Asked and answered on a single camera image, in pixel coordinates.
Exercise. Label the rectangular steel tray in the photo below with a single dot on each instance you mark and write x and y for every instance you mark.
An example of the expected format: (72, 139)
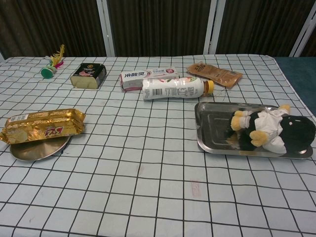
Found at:
(214, 123)

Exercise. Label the gold foil biscuit pack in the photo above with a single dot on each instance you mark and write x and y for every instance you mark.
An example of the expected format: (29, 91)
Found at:
(44, 123)

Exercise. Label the black plush toy white shirt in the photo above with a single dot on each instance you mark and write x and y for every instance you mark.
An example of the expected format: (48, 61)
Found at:
(293, 130)

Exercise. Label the white drink bottle yellow cap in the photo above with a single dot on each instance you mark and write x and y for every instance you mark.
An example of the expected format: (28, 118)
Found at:
(172, 88)

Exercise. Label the white pink toothpaste box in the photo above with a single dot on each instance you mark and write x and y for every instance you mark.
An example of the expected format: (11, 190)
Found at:
(137, 74)

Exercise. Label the brown snack pouch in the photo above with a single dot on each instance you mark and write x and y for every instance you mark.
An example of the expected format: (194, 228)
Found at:
(212, 72)

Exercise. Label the white black checkered tablecloth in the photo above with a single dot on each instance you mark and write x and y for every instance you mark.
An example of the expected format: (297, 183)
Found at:
(148, 197)

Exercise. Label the black rectangular tin can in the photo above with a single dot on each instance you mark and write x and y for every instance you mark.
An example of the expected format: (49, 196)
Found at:
(86, 74)

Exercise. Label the feather shuttlecock green base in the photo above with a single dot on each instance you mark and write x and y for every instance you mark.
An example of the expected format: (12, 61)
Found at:
(47, 72)

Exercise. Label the round steel plate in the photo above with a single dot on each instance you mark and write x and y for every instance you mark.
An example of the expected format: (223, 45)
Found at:
(37, 151)

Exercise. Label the white partition frame post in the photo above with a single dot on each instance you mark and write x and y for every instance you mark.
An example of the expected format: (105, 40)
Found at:
(106, 29)
(212, 24)
(302, 37)

